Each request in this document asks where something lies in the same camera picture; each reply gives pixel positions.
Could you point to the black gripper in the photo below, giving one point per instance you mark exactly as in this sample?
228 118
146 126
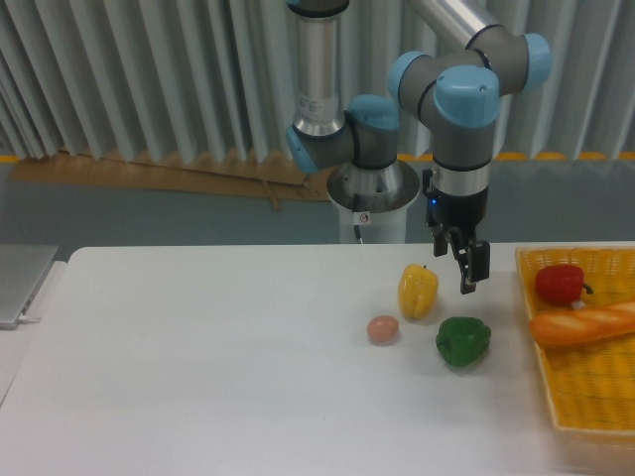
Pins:
453 218

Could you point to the green bell pepper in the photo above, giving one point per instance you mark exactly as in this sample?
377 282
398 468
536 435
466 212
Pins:
462 340

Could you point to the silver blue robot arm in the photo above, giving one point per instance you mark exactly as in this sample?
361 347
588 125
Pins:
433 134

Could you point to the yellow woven basket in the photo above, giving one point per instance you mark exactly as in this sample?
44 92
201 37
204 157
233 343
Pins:
589 387

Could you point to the yellow bell pepper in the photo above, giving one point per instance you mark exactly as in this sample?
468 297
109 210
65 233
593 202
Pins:
417 291

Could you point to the red bell pepper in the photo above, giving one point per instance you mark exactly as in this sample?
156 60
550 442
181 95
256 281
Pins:
561 284

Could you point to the brown egg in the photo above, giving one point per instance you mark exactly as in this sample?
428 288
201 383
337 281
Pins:
382 329

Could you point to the orange baguette bread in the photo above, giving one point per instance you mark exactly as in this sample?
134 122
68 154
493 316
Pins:
578 326

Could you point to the brown cardboard sheet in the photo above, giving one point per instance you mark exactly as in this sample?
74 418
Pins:
276 179

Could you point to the silver laptop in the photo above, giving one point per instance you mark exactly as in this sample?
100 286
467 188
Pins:
23 271

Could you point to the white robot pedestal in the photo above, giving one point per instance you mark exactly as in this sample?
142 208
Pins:
365 227

